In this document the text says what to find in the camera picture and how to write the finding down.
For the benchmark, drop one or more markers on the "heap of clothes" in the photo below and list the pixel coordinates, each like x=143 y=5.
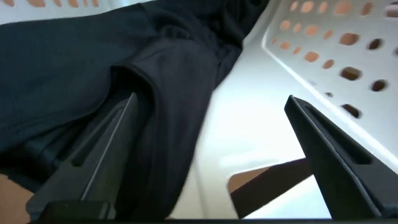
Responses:
x=77 y=56

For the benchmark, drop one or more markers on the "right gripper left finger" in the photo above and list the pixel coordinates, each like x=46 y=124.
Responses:
x=90 y=177

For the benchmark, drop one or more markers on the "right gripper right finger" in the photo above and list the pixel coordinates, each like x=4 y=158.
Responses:
x=348 y=174

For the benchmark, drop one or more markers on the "white laundry basket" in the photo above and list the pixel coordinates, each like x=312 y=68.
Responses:
x=264 y=124

